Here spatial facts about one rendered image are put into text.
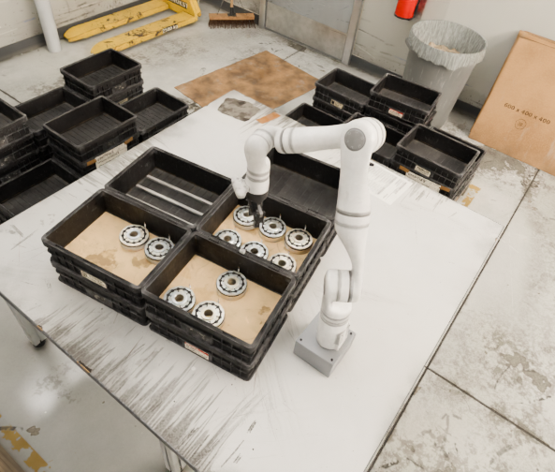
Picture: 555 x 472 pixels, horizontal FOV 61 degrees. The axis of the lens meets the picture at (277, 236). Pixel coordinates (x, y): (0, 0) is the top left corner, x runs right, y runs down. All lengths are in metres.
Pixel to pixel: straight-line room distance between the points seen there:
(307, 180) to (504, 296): 1.54
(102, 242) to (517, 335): 2.20
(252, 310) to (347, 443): 0.50
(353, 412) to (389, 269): 0.62
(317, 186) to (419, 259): 0.52
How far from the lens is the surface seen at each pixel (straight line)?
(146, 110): 3.20
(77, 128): 2.91
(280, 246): 1.73
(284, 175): 2.02
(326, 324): 1.45
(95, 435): 2.32
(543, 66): 4.03
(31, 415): 2.43
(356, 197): 1.20
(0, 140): 2.87
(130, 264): 1.69
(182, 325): 1.50
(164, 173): 2.01
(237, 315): 1.54
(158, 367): 1.61
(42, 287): 1.87
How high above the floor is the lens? 2.13
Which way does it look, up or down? 48 degrees down
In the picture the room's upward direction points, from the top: 8 degrees clockwise
